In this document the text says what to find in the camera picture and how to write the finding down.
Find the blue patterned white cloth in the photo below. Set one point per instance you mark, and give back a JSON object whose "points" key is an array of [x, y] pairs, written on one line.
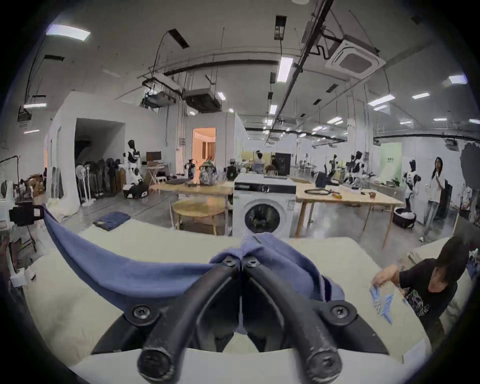
{"points": [[383, 303]]}

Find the long wooden table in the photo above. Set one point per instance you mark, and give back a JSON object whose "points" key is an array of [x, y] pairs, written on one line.
{"points": [[195, 187]]}

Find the folded blue cloth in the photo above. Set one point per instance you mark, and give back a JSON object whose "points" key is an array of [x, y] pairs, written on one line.
{"points": [[111, 220]]}

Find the bed with beige sheet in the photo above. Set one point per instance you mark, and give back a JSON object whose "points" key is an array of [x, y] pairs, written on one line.
{"points": [[67, 307]]}

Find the white and black humanoid robot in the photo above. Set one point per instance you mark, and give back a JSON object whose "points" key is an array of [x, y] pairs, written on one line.
{"points": [[408, 187], [355, 165], [133, 168]]}

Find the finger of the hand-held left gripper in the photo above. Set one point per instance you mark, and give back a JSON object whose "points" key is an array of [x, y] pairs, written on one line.
{"points": [[25, 215]]}

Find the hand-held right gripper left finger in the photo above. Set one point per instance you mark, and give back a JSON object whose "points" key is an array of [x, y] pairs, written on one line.
{"points": [[176, 330]]}

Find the round wooden low table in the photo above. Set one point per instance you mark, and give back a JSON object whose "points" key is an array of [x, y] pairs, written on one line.
{"points": [[198, 208]]}

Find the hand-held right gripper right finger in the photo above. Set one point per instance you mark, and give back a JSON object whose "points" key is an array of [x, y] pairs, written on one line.
{"points": [[300, 330]]}

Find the white standing fan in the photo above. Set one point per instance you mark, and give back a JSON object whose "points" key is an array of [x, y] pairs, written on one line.
{"points": [[81, 183]]}

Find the wooden table with slanted legs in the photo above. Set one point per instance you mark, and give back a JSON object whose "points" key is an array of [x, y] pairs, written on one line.
{"points": [[348, 197]]}

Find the white washing machine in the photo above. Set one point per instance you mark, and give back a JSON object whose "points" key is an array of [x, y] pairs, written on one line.
{"points": [[262, 210]]}

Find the blue shirt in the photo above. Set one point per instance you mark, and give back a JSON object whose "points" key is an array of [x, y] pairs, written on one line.
{"points": [[150, 273]]}

